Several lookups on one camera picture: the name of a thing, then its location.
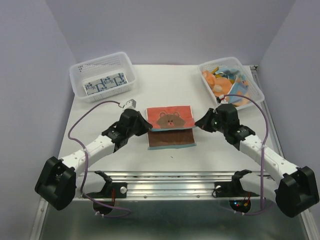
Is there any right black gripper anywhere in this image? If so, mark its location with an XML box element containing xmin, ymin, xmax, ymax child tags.
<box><xmin>195</xmin><ymin>107</ymin><xmax>228</xmax><ymax>134</ymax></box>

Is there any brown bear towel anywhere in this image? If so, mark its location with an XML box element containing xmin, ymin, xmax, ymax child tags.
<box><xmin>146</xmin><ymin>105</ymin><xmax>196</xmax><ymax>150</ymax></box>

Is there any blue white patterned towel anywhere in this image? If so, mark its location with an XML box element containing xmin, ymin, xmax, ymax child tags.
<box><xmin>83</xmin><ymin>72</ymin><xmax>128</xmax><ymax>96</ymax></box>

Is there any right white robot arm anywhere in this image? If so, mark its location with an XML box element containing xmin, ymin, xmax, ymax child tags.
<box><xmin>195</xmin><ymin>104</ymin><xmax>320</xmax><ymax>218</ymax></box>

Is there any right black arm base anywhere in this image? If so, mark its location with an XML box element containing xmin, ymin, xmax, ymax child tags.
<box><xmin>212</xmin><ymin>169</ymin><xmax>252</xmax><ymax>198</ymax></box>

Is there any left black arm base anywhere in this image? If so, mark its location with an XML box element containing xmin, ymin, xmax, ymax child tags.
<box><xmin>83</xmin><ymin>171</ymin><xmax>128</xmax><ymax>200</ymax></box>

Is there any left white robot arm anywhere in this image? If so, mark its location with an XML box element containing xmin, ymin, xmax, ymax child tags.
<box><xmin>34</xmin><ymin>109</ymin><xmax>153</xmax><ymax>211</ymax></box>

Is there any orange plush towel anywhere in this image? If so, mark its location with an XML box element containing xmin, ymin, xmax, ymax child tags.
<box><xmin>202</xmin><ymin>70</ymin><xmax>233</xmax><ymax>97</ymax></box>

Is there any light blue colourful towel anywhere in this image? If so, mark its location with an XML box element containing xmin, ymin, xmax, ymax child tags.
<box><xmin>215</xmin><ymin>68</ymin><xmax>249</xmax><ymax>107</ymax></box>

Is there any right white plastic basket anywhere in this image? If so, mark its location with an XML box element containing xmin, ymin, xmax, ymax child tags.
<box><xmin>197</xmin><ymin>57</ymin><xmax>265</xmax><ymax>110</ymax></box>

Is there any white plastic basket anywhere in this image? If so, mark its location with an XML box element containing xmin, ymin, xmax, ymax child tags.
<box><xmin>69</xmin><ymin>52</ymin><xmax>137</xmax><ymax>103</ymax></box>
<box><xmin>197</xmin><ymin>57</ymin><xmax>265</xmax><ymax>110</ymax></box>

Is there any left white plastic basket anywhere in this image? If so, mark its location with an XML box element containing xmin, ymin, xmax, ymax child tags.
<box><xmin>69</xmin><ymin>52</ymin><xmax>137</xmax><ymax>103</ymax></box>

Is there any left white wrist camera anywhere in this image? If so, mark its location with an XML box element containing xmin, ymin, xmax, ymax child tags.
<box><xmin>118</xmin><ymin>99</ymin><xmax>137</xmax><ymax>110</ymax></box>

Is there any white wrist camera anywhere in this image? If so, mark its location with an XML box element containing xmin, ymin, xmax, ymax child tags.
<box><xmin>118</xmin><ymin>99</ymin><xmax>137</xmax><ymax>110</ymax></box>
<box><xmin>216</xmin><ymin>94</ymin><xmax>229</xmax><ymax>104</ymax></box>

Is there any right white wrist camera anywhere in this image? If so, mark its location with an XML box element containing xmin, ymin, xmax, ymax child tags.
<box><xmin>216</xmin><ymin>94</ymin><xmax>229</xmax><ymax>104</ymax></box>

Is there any aluminium mounting rail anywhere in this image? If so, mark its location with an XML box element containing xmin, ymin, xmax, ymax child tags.
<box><xmin>74</xmin><ymin>170</ymin><xmax>278</xmax><ymax>201</ymax></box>

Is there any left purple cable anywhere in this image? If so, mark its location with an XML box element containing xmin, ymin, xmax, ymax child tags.
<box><xmin>67</xmin><ymin>100</ymin><xmax>132</xmax><ymax>218</ymax></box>

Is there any right aluminium side rail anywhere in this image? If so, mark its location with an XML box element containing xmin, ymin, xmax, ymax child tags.
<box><xmin>249</xmin><ymin>65</ymin><xmax>285</xmax><ymax>157</ymax></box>

